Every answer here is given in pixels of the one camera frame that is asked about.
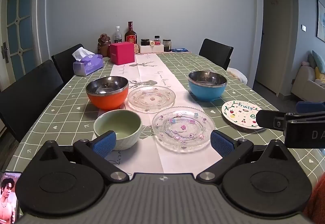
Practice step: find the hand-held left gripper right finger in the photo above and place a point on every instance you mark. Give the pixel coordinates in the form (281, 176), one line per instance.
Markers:
(222, 144)

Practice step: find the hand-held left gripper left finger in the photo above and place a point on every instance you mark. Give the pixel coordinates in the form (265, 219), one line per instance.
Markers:
(104, 144)

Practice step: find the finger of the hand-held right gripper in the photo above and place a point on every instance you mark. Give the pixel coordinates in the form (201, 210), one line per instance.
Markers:
(308, 107)
(265, 118)

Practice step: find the white fruit print plate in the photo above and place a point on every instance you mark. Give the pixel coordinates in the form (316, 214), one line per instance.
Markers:
(241, 114)

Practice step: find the green ceramic bowl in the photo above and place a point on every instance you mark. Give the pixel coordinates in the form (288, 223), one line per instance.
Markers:
(119, 122)

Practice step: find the flowered glass plate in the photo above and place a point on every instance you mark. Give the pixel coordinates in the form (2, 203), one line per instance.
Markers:
(182, 127)
(151, 95)

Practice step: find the orange steel bowl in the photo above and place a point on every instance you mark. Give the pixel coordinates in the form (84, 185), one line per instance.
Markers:
(106, 99)

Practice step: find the blue steel bowl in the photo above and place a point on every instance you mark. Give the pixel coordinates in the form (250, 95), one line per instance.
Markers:
(207, 90)

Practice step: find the beige sofa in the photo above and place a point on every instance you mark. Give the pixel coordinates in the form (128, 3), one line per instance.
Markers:
(307, 81)

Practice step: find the teal cushion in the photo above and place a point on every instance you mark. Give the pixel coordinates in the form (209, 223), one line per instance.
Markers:
(317, 61)

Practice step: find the person's orange clothing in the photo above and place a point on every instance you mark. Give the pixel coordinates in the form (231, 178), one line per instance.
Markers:
(316, 203)

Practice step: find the purple tissue pack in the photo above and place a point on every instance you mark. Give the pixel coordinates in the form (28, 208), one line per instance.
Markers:
(87, 65)

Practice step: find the black chair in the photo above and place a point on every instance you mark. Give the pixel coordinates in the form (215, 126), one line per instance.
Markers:
(215, 52)
(28, 97)
(66, 57)

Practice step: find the wooden door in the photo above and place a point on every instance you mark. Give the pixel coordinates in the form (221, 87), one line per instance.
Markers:
(275, 31)

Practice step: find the white deer print table runner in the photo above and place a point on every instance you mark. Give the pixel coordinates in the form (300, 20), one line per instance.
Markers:
(165, 79)

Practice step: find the framed picture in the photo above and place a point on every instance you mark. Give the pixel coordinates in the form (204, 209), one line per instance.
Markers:
(321, 21)

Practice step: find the pink box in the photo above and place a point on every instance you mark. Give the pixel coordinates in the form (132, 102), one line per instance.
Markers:
(121, 52)

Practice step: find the brown bear flask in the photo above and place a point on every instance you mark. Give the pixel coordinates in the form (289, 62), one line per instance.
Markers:
(103, 45)

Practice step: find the blue packet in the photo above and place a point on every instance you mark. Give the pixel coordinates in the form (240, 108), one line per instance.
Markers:
(179, 49)

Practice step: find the white box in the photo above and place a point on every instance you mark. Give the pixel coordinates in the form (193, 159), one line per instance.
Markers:
(151, 49)

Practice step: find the smartphone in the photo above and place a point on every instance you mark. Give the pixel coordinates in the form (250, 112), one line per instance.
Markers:
(9, 196)

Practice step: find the dark jar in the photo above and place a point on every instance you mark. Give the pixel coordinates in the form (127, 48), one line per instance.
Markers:
(145, 42)

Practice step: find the clear water bottle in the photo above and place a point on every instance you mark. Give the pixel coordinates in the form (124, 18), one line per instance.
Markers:
(117, 35)

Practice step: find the small white tube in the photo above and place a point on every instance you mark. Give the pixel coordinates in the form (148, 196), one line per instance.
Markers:
(151, 43)

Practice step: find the glass jar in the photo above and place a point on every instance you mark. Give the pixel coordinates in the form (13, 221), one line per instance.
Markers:
(167, 45)

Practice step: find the red label liquor bottle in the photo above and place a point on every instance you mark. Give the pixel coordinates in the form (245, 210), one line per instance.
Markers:
(130, 33)

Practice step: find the small ink bottle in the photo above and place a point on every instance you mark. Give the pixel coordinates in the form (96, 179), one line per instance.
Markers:
(157, 40)

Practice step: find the glass panel door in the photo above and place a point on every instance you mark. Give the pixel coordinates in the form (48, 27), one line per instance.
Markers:
(17, 18)

